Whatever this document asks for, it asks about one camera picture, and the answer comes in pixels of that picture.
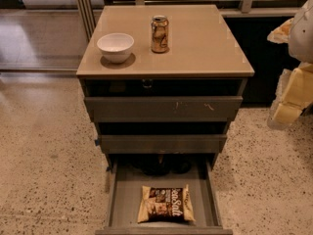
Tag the blue tape piece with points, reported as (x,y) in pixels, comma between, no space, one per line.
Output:
(97,142)

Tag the grey open bottom drawer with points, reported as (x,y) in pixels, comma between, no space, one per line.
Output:
(126,194)

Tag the brown sea salt chip bag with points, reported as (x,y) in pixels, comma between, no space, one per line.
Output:
(165,204)

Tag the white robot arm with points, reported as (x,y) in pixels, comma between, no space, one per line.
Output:
(300,43)

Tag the grey top drawer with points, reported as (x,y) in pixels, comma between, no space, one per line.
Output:
(162,109)

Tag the beige cabinet counter top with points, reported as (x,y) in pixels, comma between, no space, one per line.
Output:
(200,45)

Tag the white ceramic bowl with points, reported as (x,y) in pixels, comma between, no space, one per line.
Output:
(116,47)

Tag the gold soda can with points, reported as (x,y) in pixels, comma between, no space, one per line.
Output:
(159,25)

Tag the grey middle drawer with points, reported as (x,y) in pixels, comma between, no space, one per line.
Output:
(162,144)

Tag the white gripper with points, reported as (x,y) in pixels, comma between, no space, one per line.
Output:
(301,36)

